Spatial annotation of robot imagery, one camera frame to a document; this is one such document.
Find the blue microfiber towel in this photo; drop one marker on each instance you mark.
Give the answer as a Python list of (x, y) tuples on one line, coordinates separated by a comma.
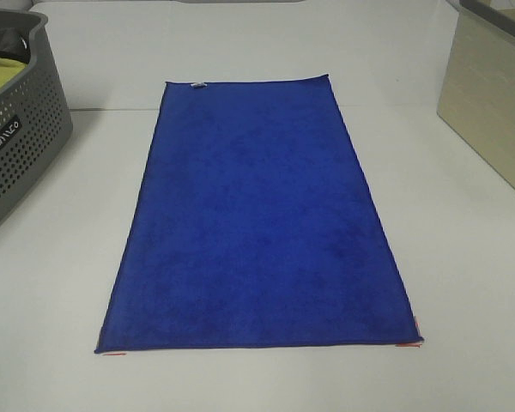
[(254, 227)]

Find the grey perforated plastic basket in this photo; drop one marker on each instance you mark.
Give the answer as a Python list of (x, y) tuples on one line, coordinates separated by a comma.
[(35, 121)]

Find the beige storage box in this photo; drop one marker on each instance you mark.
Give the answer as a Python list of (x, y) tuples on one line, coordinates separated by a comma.
[(477, 98)]

